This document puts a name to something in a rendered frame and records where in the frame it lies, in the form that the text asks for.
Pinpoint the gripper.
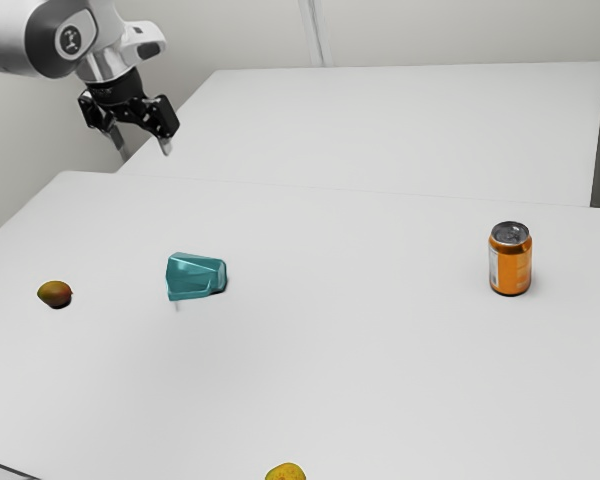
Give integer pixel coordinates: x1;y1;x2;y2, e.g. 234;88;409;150
76;67;182;162

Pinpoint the orange soda can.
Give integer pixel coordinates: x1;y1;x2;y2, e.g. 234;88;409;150
488;220;534;297

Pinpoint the yellow orange fruit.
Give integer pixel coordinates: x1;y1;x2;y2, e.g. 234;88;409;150
264;462;308;480

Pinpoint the green red mango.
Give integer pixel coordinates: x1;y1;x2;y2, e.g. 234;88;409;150
36;280;75;309

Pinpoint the teal faceted mug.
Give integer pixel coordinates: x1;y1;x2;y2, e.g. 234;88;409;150
165;251;228;302

